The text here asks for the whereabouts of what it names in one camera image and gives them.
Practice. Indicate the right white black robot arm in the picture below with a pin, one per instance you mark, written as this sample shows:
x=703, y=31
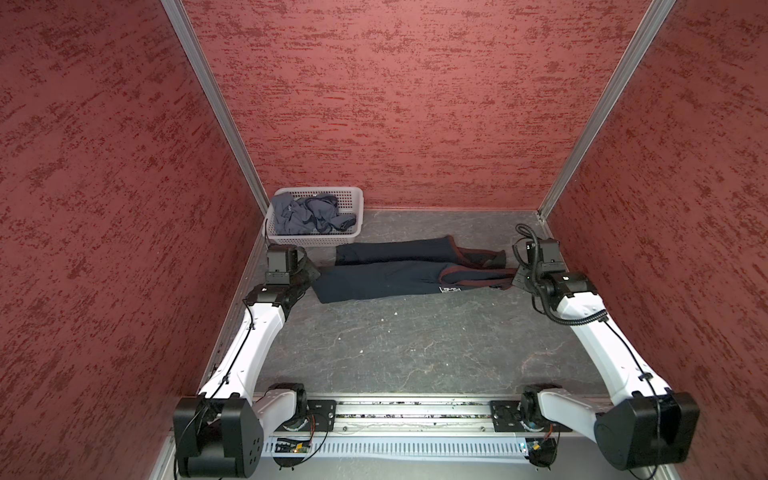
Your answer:
x=647, y=423

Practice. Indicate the circuit board with wires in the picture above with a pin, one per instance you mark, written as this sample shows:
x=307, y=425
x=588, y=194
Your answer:
x=542, y=453
x=289, y=453

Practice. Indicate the grey-blue tank top in basket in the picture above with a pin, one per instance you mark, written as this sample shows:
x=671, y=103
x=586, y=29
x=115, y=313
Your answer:
x=318, y=214

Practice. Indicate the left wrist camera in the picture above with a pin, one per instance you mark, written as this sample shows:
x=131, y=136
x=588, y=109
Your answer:
x=284, y=264

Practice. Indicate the left circuit board with wires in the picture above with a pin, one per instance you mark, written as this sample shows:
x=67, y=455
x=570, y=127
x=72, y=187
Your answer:
x=289, y=453

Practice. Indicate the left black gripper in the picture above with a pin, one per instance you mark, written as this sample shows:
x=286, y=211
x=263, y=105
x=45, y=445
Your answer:
x=312, y=271

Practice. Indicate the right corner aluminium profile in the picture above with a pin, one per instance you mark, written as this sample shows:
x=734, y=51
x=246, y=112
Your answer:
x=645, y=33

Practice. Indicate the white plastic laundry basket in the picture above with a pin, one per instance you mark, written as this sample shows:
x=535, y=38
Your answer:
x=351, y=200

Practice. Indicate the aluminium front rail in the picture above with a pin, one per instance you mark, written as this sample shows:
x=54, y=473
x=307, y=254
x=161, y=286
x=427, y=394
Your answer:
x=456, y=415

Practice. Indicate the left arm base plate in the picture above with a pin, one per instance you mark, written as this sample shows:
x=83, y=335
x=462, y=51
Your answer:
x=321, y=415

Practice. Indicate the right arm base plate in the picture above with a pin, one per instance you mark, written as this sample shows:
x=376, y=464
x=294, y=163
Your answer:
x=507, y=415

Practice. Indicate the white slotted cable duct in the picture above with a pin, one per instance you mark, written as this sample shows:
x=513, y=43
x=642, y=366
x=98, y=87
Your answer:
x=481, y=449

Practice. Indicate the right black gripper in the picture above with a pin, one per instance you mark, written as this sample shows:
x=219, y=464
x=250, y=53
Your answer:
x=518, y=277

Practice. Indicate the corner aluminium profile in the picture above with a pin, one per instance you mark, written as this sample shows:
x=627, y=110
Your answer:
x=645, y=33
x=188, y=39

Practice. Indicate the right circuit board with wires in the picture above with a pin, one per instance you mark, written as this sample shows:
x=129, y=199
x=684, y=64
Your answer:
x=542, y=453

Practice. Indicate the navy tank top red trim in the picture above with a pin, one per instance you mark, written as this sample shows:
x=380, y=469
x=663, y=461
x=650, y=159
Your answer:
x=366, y=271

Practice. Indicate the left corner aluminium profile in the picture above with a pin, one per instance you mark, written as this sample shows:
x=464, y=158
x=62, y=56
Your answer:
x=188, y=39

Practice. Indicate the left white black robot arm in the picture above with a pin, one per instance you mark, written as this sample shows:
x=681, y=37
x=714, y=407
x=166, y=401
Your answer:
x=220, y=432

